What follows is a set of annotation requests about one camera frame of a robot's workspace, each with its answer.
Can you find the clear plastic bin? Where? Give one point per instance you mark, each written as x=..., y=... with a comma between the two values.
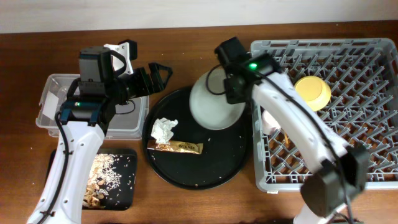
x=127, y=124

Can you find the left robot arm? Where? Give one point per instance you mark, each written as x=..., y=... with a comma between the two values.
x=83, y=120

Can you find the grey plate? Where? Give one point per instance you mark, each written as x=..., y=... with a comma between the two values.
x=212, y=111

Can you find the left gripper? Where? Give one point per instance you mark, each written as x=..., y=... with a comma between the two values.
x=147, y=87

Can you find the yellow bowl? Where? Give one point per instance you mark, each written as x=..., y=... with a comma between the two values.
x=314, y=91

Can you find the grey dishwasher rack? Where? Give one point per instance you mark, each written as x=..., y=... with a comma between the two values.
x=362, y=75

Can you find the crumpled white napkin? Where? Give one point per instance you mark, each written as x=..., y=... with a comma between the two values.
x=162, y=130

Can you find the pink cup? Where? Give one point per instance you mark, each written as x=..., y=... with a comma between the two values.
x=269, y=124

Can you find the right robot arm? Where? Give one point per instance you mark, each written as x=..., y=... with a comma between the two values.
x=339, y=170

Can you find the black rectangular tray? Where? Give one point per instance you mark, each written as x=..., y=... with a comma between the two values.
x=124, y=186

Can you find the gold snack wrapper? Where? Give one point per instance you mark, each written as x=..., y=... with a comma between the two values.
x=176, y=146

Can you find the food scraps and rice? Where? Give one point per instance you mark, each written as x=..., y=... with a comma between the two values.
x=102, y=177

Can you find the wooden chopstick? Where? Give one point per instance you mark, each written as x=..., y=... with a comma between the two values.
x=286, y=139

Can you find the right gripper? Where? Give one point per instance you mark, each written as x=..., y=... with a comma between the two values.
x=229, y=98

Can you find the round black serving tray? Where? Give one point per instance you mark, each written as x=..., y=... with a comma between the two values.
x=225, y=152

